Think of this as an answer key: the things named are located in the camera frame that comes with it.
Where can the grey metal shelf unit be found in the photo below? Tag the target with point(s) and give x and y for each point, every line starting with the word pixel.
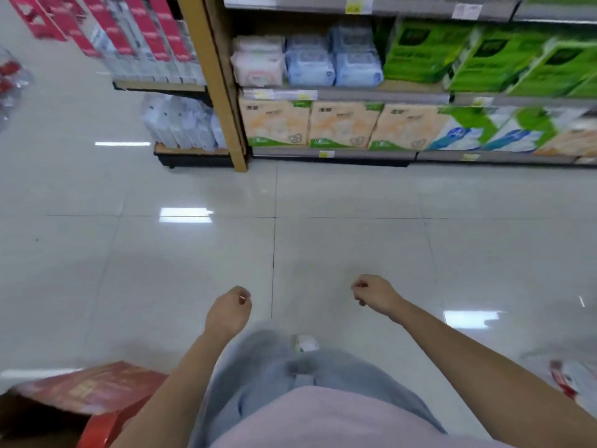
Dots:
pixel 373 94

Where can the wooden shelf post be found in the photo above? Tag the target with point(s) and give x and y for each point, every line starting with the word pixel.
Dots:
pixel 219 88

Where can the row of red white packets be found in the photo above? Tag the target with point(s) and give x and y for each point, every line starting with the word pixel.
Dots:
pixel 140 41

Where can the light blue jeans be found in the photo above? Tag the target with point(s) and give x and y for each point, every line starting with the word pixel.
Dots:
pixel 261 368

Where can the white shoe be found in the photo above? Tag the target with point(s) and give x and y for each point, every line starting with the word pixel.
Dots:
pixel 305 343

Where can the pink white wipes pack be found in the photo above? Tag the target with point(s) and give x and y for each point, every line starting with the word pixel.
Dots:
pixel 256 69
pixel 259 43

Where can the white price label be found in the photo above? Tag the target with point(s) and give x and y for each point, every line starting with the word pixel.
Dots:
pixel 466 11

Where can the blue green white tissue pack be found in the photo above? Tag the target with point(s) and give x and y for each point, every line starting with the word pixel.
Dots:
pixel 459 132
pixel 517 135

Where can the row of white tissue packs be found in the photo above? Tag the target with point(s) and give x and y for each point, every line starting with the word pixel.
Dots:
pixel 182 121

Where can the red cardboard box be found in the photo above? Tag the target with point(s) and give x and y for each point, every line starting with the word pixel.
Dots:
pixel 93 389

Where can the person's left forearm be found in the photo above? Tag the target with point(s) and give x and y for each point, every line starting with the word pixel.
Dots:
pixel 172 396

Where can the yellow price label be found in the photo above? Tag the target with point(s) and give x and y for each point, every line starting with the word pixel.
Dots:
pixel 326 154
pixel 482 101
pixel 470 157
pixel 359 5

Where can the wooden end shelf unit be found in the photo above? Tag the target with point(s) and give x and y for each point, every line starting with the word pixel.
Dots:
pixel 186 159

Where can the person's left fingers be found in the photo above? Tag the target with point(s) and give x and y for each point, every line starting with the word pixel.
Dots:
pixel 243 298

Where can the person's right forearm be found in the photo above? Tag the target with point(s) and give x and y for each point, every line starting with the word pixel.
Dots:
pixel 485 382

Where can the plastic wrapped bottle bundle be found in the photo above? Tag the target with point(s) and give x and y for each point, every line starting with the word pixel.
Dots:
pixel 10 83

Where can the pale pink shirt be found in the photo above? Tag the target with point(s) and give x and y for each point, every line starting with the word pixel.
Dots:
pixel 326 419

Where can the white red plastic bag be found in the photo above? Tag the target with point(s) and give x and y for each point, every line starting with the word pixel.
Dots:
pixel 573 377

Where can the long price label strip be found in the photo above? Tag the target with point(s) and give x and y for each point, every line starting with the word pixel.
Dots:
pixel 280 95

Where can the beige tissue pack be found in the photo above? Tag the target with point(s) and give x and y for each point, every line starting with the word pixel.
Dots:
pixel 343 124
pixel 571 140
pixel 275 122
pixel 405 128

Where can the blue wipes pack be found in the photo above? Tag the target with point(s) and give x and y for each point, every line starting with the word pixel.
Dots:
pixel 352 39
pixel 358 69
pixel 305 42
pixel 310 68

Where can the person's right hand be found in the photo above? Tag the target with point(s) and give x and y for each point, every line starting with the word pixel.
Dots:
pixel 380 293

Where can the person's right fingers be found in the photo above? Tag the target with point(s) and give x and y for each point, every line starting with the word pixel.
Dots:
pixel 360 290

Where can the person's left hand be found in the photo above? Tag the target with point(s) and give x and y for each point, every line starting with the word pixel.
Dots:
pixel 226 314

